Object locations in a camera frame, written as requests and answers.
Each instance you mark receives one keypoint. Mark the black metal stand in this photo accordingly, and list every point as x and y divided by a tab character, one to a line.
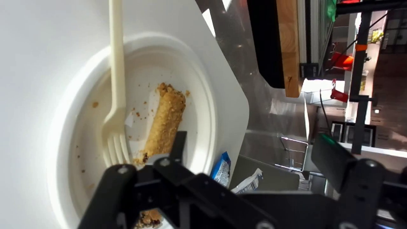
361	85

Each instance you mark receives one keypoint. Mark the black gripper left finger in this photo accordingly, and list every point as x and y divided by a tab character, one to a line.
114	191

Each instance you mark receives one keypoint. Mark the brown granola bar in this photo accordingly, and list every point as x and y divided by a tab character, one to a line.
167	119

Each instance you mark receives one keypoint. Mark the blue snack wrapper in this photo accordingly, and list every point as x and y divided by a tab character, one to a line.
221	170

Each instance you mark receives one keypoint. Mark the cream plastic fork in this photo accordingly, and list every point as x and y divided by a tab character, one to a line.
117	77

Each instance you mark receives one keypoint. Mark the white paper plate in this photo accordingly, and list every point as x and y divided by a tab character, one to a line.
198	97

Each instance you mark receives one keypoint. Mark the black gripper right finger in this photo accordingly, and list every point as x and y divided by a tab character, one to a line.
366	191

